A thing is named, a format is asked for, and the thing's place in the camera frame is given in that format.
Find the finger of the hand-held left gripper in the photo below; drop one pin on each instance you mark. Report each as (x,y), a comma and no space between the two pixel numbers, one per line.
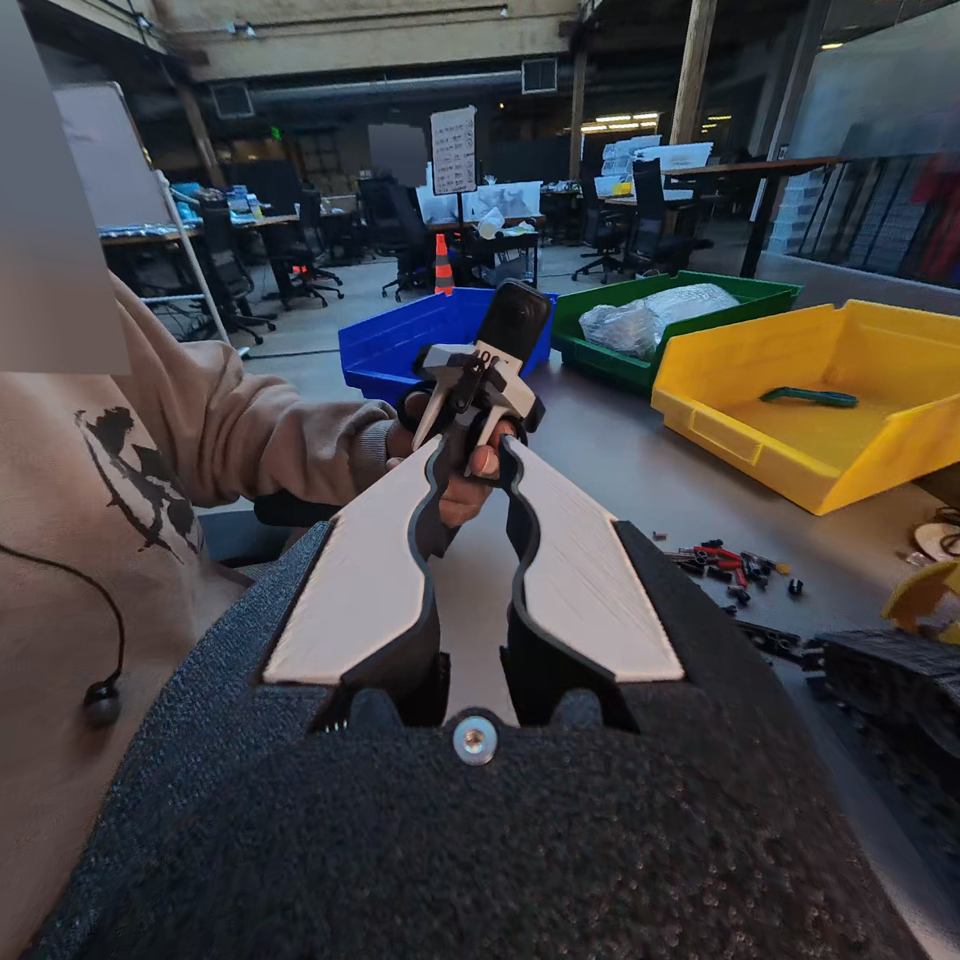
(510,408)
(444,398)

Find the green storage bin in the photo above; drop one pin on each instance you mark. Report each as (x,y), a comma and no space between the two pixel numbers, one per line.
(750,300)

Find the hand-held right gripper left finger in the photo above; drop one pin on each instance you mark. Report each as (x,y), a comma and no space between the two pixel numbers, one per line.
(353,600)

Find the pile of small pins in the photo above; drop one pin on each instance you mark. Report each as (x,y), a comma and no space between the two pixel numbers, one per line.
(728,567)

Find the person's left forearm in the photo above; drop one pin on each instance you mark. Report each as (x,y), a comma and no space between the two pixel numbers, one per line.
(270,435)

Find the white board on stand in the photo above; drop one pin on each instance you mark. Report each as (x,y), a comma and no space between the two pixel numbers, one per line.
(120,165)

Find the green curved tool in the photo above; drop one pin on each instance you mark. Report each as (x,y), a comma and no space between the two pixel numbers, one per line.
(810,398)

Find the printed paper sheets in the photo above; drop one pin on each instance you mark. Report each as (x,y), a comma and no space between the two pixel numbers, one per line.
(938,543)

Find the person's beige jacket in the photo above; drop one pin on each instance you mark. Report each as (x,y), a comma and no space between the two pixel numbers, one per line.
(60,630)

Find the yellow storage bin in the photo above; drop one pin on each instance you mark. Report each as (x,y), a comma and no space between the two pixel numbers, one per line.
(795,435)

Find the orange traffic cone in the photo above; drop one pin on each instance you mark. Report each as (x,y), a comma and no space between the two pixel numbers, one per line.
(444,267)

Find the black office chair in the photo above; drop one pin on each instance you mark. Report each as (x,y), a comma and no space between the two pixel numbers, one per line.
(308,240)
(653,210)

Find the clear plastic bag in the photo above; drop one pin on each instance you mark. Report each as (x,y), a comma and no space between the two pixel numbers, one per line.
(638,327)

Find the white sign board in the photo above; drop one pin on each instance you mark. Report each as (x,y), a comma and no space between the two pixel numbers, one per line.
(455,150)

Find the yellow tracked toy robot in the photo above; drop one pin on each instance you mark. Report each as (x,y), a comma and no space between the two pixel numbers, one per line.
(900,683)

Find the blue storage bin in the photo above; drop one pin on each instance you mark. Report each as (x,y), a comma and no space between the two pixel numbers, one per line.
(383,353)

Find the person's left hand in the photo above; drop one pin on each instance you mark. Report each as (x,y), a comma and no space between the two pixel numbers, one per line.
(468,503)

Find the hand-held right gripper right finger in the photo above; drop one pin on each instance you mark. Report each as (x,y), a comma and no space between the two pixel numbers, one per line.
(593,600)

